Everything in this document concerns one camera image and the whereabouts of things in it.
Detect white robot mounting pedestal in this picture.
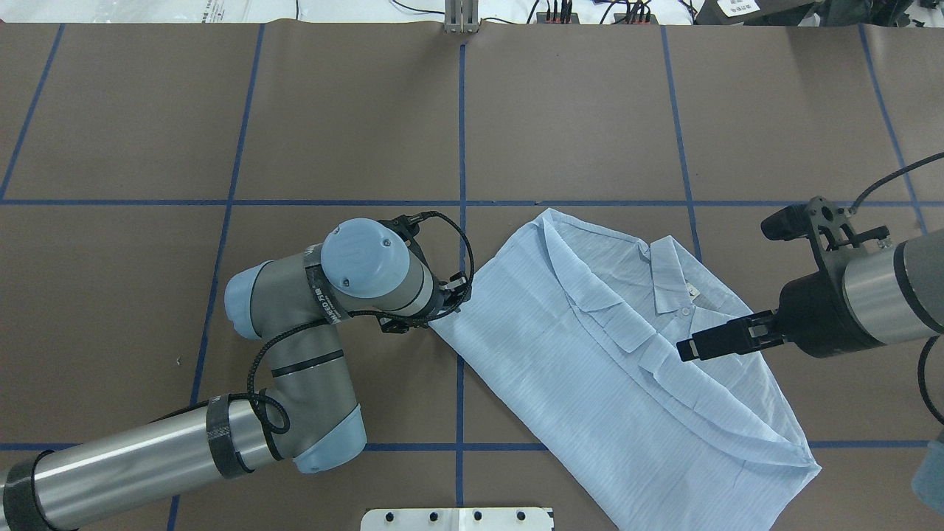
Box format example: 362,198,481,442
360,507,555,530

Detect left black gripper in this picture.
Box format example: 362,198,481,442
380,271,473,335

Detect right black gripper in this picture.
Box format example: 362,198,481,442
676,271,884,362

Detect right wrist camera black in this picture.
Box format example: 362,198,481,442
761,196,893,274

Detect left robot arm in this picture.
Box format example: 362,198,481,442
2,211,474,530

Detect light blue striped shirt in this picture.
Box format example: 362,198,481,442
432,209,822,530

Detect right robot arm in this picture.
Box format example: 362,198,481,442
676,231,942,421

